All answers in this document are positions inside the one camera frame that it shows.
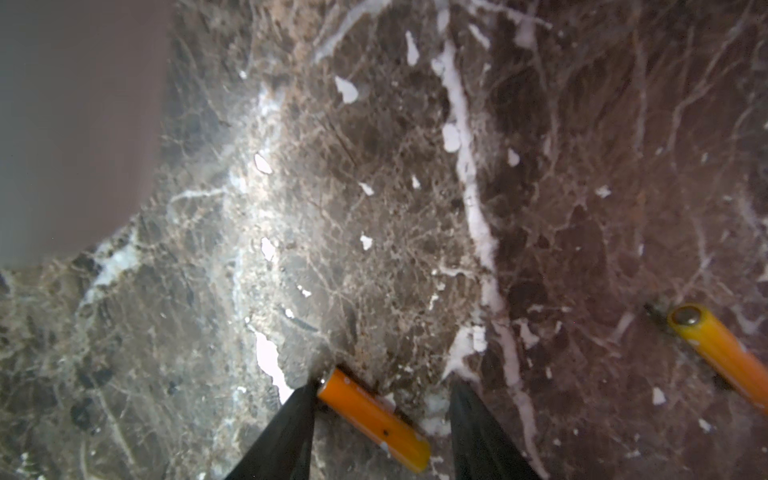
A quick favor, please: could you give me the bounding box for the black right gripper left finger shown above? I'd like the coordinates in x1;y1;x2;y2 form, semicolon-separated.
225;380;318;480

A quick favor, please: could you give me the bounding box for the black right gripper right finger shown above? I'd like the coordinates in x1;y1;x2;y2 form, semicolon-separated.
449;380;540;480

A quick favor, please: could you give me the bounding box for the orange battery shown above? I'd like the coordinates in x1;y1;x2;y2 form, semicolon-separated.
667;303;767;415
317;368;431;473

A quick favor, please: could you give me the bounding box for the white remote control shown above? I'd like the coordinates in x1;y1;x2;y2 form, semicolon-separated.
1;1;172;267

